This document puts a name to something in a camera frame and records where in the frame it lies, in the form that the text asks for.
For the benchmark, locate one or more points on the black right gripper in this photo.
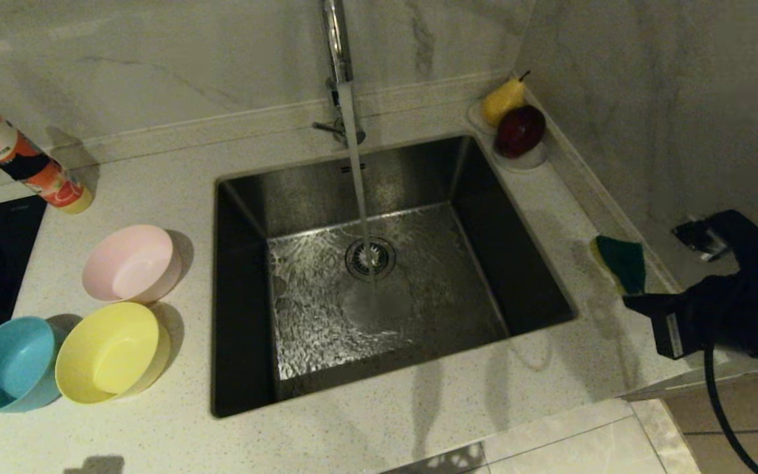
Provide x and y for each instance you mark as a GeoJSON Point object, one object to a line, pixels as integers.
{"type": "Point", "coordinates": [728, 316]}

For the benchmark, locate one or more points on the green yellow sponge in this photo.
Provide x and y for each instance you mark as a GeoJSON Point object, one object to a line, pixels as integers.
{"type": "Point", "coordinates": [622, 260]}

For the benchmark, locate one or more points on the chrome faucet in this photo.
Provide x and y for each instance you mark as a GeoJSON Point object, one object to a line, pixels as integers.
{"type": "Point", "coordinates": [336, 39]}

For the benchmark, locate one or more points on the blue plastic bowl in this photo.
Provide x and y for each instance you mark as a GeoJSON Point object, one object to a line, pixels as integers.
{"type": "Point", "coordinates": [10, 365]}

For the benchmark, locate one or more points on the orange white dish soap bottle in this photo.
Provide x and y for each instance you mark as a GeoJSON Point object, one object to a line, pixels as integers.
{"type": "Point", "coordinates": [17, 155]}

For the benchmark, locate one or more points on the stainless steel sink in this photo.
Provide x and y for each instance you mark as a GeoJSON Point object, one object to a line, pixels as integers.
{"type": "Point", "coordinates": [445, 316]}

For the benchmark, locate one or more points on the small white dish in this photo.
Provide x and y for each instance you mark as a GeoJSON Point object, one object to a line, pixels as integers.
{"type": "Point", "coordinates": [525, 163]}
{"type": "Point", "coordinates": [474, 118]}

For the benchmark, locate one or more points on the dark red apple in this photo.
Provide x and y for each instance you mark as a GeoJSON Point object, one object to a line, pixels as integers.
{"type": "Point", "coordinates": [520, 130]}

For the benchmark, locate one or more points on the yellow pear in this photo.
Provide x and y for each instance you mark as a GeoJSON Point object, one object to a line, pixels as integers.
{"type": "Point", "coordinates": [501, 102]}

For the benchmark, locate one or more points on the round metal drain strainer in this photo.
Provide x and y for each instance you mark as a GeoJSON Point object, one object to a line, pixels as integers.
{"type": "Point", "coordinates": [382, 260]}

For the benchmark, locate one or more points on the pink plastic bowl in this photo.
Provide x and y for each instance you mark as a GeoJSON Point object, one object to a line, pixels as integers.
{"type": "Point", "coordinates": [129, 263]}

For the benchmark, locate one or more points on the yellow plastic bowl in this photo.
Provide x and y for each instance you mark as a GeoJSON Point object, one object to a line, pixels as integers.
{"type": "Point", "coordinates": [110, 355]}

